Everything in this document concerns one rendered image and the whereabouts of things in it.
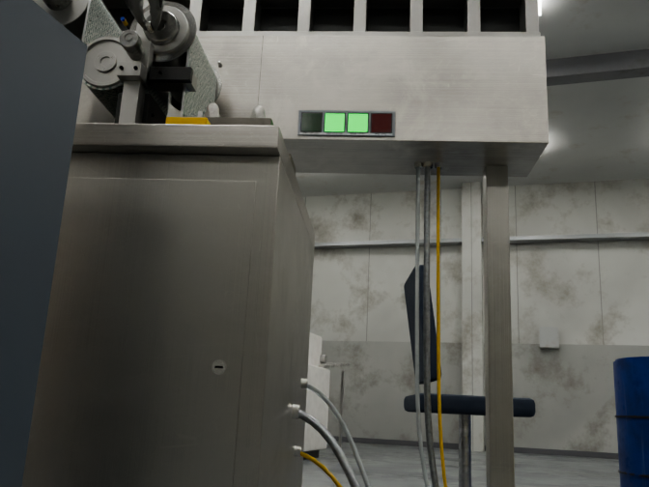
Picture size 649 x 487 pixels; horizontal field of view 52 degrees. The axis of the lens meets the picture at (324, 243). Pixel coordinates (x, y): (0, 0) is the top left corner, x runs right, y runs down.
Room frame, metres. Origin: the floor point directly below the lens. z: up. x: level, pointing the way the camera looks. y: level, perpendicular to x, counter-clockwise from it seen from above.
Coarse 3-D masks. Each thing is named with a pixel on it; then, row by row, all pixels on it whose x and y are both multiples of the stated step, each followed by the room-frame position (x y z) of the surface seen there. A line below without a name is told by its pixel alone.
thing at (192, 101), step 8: (192, 56) 1.32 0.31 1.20; (192, 64) 1.33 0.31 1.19; (200, 72) 1.39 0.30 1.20; (200, 80) 1.39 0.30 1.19; (184, 88) 1.30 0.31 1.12; (200, 88) 1.40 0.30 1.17; (208, 88) 1.46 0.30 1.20; (184, 96) 1.30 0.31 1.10; (192, 96) 1.35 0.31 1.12; (200, 96) 1.41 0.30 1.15; (208, 96) 1.47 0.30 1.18; (184, 104) 1.30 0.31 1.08; (192, 104) 1.36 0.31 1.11; (200, 104) 1.41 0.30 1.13; (208, 104) 1.48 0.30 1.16; (184, 112) 1.31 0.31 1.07; (192, 112) 1.36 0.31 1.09
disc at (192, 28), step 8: (184, 8) 1.29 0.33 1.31; (192, 16) 1.29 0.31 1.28; (136, 24) 1.30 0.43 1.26; (192, 24) 1.29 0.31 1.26; (192, 32) 1.29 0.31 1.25; (192, 40) 1.29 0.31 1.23; (184, 48) 1.29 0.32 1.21; (160, 56) 1.30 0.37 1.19; (168, 56) 1.29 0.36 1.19; (176, 56) 1.29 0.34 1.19
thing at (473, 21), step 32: (192, 0) 1.63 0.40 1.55; (224, 0) 1.66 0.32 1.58; (256, 0) 1.62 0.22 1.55; (288, 0) 1.65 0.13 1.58; (320, 0) 1.64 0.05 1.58; (352, 0) 1.63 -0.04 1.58; (384, 0) 1.62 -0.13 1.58; (416, 0) 1.58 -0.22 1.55; (448, 0) 1.61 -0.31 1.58; (480, 0) 1.60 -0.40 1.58; (512, 0) 1.60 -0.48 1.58; (224, 32) 1.62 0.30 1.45; (256, 32) 1.61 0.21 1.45; (288, 32) 1.61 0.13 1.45; (320, 32) 1.60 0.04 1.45; (352, 32) 1.59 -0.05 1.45; (384, 32) 1.59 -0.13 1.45; (416, 32) 1.58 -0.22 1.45; (448, 32) 1.57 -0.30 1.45; (480, 32) 1.56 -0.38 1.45; (512, 32) 1.56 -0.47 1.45
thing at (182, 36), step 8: (168, 8) 1.29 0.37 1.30; (176, 8) 1.29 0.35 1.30; (144, 16) 1.29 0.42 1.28; (176, 16) 1.29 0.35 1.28; (184, 16) 1.28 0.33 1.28; (184, 24) 1.28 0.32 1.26; (184, 32) 1.28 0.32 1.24; (144, 40) 1.29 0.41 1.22; (176, 40) 1.28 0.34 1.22; (184, 40) 1.29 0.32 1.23; (160, 48) 1.29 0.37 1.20; (168, 48) 1.29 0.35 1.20; (176, 48) 1.29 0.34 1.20; (184, 56) 1.33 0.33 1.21; (160, 64) 1.34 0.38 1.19; (168, 64) 1.34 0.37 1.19; (176, 64) 1.34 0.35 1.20; (184, 64) 1.36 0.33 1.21; (176, 96) 1.51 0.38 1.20
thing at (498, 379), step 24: (504, 168) 1.71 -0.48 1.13; (504, 192) 1.71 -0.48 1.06; (504, 216) 1.71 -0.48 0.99; (504, 240) 1.71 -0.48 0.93; (504, 264) 1.71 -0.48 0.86; (504, 288) 1.71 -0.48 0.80; (504, 312) 1.71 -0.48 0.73; (504, 336) 1.71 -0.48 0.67; (504, 360) 1.71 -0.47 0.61; (504, 384) 1.71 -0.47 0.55; (504, 408) 1.71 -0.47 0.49; (504, 432) 1.71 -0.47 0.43; (504, 456) 1.71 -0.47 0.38; (504, 480) 1.71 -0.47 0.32
